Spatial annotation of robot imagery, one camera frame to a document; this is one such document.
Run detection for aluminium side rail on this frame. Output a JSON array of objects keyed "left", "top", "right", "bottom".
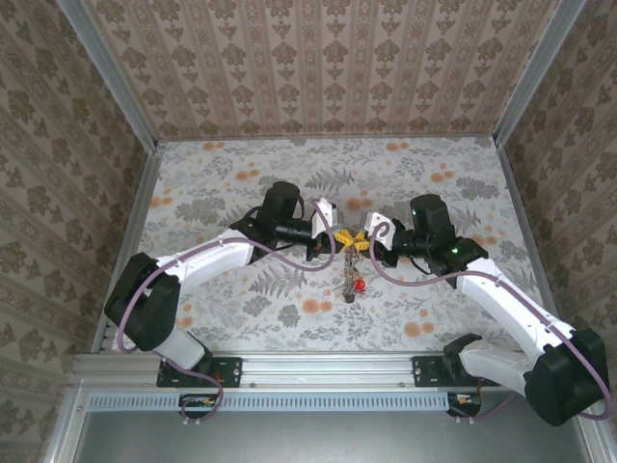
[
  {"left": 494, "top": 139, "right": 563, "bottom": 332},
  {"left": 91, "top": 142, "right": 165, "bottom": 356}
]

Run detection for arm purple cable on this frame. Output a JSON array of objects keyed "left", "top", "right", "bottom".
[
  {"left": 368, "top": 220, "right": 611, "bottom": 425},
  {"left": 115, "top": 197, "right": 337, "bottom": 425}
]

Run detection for floral patterned table cover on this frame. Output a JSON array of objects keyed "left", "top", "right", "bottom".
[{"left": 103, "top": 137, "right": 560, "bottom": 353}]

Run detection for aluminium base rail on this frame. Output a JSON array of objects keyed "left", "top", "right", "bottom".
[{"left": 70, "top": 350, "right": 531, "bottom": 393}]

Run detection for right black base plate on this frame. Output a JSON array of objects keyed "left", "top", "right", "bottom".
[{"left": 413, "top": 355, "right": 483, "bottom": 389}]

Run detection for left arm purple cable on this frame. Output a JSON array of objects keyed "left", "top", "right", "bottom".
[{"left": 115, "top": 197, "right": 337, "bottom": 425}]

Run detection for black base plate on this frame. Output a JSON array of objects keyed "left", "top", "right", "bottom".
[
  {"left": 413, "top": 355, "right": 483, "bottom": 389},
  {"left": 156, "top": 355, "right": 243, "bottom": 389}
]

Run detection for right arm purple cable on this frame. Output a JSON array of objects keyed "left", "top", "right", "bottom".
[{"left": 368, "top": 220, "right": 611, "bottom": 425}]

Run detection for metal keyring with keys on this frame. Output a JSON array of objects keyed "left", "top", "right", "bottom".
[{"left": 336, "top": 248, "right": 367, "bottom": 305}]

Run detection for thin aluminium rail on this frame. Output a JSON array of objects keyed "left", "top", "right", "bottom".
[{"left": 156, "top": 133, "right": 498, "bottom": 145}]

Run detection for aluminium corner post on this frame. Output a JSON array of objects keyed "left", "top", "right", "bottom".
[
  {"left": 54, "top": 0, "right": 160, "bottom": 150},
  {"left": 492, "top": 0, "right": 588, "bottom": 149}
]

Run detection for grey slotted cable duct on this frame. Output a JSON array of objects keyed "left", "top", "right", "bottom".
[{"left": 88, "top": 390, "right": 483, "bottom": 414}]

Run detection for grey metal sheet panel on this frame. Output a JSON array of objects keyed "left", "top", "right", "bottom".
[{"left": 71, "top": 409, "right": 597, "bottom": 463}]

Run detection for wire connector bundle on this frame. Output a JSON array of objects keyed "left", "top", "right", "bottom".
[
  {"left": 445, "top": 391, "right": 483, "bottom": 419},
  {"left": 178, "top": 393, "right": 219, "bottom": 420}
]

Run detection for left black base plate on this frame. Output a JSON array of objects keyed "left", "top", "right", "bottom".
[{"left": 156, "top": 355, "right": 243, "bottom": 389}]

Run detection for aluminium frame bar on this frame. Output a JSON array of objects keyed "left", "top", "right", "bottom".
[
  {"left": 43, "top": 385, "right": 87, "bottom": 463},
  {"left": 577, "top": 417, "right": 617, "bottom": 463}
]

